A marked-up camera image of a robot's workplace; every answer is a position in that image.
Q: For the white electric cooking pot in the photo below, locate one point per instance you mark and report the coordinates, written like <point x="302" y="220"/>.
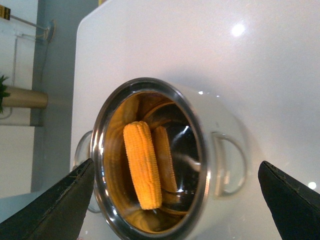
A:
<point x="200" y="155"/>

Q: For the gold plant pot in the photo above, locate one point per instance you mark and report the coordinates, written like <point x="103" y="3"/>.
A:
<point x="25" y="98"/>

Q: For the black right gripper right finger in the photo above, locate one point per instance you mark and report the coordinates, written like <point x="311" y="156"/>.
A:
<point x="295" y="208"/>

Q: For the floor stand with pole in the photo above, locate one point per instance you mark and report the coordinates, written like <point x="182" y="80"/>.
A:
<point x="48" y="31"/>

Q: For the yellow corn cob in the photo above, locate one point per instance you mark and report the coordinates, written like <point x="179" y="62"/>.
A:
<point x="143" y="164"/>

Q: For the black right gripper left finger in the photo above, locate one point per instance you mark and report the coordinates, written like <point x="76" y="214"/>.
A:
<point x="58" y="213"/>

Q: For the green potted plant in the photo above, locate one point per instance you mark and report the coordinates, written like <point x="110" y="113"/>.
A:
<point x="3" y="93"/>

